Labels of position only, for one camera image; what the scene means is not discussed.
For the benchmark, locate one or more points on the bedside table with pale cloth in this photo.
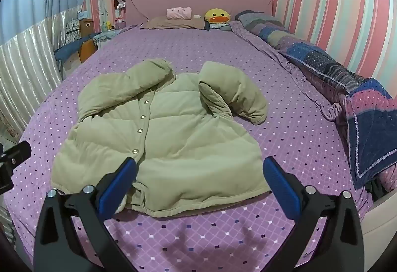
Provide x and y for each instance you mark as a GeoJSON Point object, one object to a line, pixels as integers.
{"type": "Point", "coordinates": [107, 35]}

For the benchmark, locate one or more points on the brown storage box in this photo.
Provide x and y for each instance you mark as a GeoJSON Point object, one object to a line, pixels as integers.
{"type": "Point", "coordinates": [86, 27]}

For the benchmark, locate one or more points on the beige puffer jacket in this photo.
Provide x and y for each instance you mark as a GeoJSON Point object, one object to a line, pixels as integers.
{"type": "Point", "coordinates": [186, 141]}

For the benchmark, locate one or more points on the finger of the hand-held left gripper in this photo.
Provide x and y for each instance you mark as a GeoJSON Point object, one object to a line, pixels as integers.
{"type": "Point", "coordinates": [18, 151]}

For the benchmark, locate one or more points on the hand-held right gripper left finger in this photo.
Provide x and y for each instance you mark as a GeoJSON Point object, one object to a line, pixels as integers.
{"type": "Point", "coordinates": [116, 188]}

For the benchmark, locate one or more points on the orange wooden chair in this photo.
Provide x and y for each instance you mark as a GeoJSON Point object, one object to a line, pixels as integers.
{"type": "Point", "coordinates": [87, 50]}

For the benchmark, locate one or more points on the yellow duck plush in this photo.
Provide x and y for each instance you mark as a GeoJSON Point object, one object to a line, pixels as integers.
{"type": "Point", "coordinates": [217, 16]}

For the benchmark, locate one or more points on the bed with purple dotted sheet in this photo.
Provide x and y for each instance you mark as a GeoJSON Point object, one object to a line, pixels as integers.
{"type": "Point", "coordinates": [279, 135]}

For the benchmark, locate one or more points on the patchwork quilt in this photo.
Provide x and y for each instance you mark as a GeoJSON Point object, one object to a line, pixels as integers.
{"type": "Point", "coordinates": [310, 58]}

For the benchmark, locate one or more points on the black and white patterned bag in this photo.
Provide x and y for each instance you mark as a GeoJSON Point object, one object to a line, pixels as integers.
{"type": "Point", "coordinates": [73, 30]}

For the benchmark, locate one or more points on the brown pillow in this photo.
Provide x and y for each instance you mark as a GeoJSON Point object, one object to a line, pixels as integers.
{"type": "Point", "coordinates": [161, 23]}

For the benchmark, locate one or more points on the blue cloth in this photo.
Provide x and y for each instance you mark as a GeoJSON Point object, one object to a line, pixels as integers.
{"type": "Point", "coordinates": [66, 50]}

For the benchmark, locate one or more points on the pink bedside items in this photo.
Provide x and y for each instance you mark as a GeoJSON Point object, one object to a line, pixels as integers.
{"type": "Point", "coordinates": [119, 23]}

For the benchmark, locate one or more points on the pleated window curtain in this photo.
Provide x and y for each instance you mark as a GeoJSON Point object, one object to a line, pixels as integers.
{"type": "Point", "coordinates": [28, 58]}

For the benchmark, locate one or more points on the pink rolled cushion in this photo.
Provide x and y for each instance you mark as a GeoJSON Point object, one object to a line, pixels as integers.
{"type": "Point", "coordinates": [179, 13]}

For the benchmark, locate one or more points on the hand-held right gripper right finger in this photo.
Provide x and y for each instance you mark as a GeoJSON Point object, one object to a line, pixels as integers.
{"type": "Point", "coordinates": [280, 188]}

